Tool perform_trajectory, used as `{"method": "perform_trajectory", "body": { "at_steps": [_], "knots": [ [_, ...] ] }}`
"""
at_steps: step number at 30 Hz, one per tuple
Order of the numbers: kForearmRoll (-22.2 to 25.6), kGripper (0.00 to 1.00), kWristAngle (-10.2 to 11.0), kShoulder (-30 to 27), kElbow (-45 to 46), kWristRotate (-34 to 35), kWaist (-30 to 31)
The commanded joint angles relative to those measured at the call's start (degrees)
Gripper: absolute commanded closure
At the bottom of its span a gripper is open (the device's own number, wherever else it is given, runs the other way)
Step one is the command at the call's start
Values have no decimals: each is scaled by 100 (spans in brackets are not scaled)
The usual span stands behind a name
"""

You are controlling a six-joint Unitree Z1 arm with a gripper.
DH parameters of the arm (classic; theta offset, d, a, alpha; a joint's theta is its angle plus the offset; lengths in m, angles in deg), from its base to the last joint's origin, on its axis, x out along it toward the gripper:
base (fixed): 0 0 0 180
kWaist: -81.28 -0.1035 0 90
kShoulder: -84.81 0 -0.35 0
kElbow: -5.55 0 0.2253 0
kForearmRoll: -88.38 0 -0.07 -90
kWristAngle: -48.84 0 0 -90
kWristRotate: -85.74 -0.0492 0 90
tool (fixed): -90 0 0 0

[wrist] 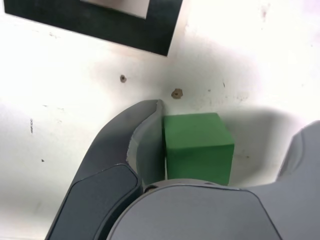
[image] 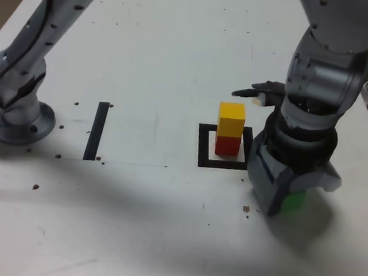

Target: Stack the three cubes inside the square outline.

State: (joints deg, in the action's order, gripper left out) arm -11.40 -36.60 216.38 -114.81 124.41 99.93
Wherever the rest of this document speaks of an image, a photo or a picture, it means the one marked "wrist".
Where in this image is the green cube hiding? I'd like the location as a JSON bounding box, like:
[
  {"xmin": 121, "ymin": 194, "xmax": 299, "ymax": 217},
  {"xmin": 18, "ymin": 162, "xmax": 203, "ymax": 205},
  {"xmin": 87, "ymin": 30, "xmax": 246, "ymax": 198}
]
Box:
[{"xmin": 163, "ymin": 112, "xmax": 236, "ymax": 187}]

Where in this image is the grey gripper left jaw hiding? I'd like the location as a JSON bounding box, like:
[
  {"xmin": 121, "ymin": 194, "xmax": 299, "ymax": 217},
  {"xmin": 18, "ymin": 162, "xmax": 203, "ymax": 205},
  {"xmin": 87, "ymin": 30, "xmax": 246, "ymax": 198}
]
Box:
[{"xmin": 46, "ymin": 99, "xmax": 167, "ymax": 240}]

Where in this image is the black tape square outline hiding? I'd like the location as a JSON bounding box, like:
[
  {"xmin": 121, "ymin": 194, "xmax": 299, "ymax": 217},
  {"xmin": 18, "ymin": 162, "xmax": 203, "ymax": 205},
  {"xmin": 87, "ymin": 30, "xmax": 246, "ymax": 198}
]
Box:
[{"xmin": 4, "ymin": 0, "xmax": 185, "ymax": 57}]

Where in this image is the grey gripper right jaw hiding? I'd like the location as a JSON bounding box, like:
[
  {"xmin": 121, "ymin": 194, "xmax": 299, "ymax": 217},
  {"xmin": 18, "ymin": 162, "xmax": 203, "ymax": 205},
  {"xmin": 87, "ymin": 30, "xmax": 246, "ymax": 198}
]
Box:
[{"xmin": 107, "ymin": 119, "xmax": 320, "ymax": 240}]

